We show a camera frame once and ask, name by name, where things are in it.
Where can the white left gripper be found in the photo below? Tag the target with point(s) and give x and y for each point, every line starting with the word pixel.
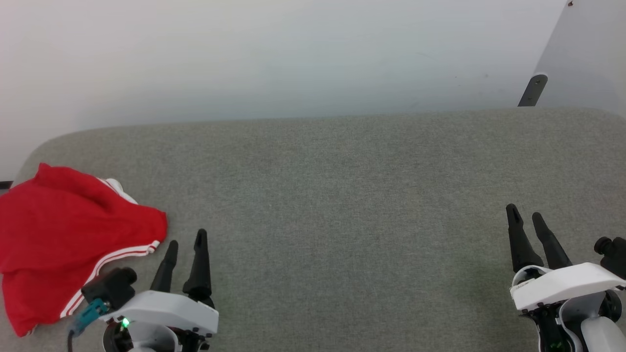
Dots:
pixel 166 310

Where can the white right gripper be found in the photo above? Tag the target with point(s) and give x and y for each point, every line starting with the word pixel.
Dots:
pixel 562 286

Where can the red and white jersey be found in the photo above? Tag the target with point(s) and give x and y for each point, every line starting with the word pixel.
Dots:
pixel 58 230

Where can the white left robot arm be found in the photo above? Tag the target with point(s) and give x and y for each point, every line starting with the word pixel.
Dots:
pixel 146 340

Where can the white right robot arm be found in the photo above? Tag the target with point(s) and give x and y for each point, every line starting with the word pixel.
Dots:
pixel 596 335

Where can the grey-green fabric sofa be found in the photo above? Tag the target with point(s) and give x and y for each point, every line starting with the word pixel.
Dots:
pixel 342 195

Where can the white board panel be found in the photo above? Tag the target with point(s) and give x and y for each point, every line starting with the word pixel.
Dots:
pixel 587 49

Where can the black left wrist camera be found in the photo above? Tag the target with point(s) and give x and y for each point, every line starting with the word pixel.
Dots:
pixel 110 288

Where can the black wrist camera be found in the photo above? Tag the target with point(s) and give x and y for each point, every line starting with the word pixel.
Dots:
pixel 110 288
pixel 614 254

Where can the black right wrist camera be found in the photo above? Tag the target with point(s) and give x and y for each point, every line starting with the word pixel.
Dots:
pixel 614 254

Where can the grey metal bracket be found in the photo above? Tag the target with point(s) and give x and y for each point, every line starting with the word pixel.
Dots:
pixel 534 90

